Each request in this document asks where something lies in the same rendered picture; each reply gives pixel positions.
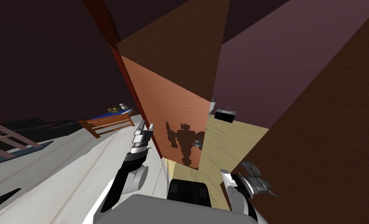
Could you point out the black box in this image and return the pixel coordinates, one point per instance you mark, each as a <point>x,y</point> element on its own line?
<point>225,115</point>

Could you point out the dark brown wooden door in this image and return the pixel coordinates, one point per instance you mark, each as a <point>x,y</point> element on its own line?
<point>324,140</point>

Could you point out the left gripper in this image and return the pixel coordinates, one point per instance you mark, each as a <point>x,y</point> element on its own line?
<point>141,137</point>

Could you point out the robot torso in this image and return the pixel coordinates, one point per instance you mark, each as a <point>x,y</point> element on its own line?
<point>159,211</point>

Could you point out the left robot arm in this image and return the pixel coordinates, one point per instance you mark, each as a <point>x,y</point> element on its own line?
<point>129,174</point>

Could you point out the blue bed with wooden rail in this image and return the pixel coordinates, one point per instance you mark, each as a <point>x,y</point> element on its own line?
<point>109,123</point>

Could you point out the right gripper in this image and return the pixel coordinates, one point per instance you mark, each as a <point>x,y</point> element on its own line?
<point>256,185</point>

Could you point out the brown wooden door leaf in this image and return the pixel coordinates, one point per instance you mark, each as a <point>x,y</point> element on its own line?
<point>169,93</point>

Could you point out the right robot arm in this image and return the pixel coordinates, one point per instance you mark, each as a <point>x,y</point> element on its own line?
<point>237,199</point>

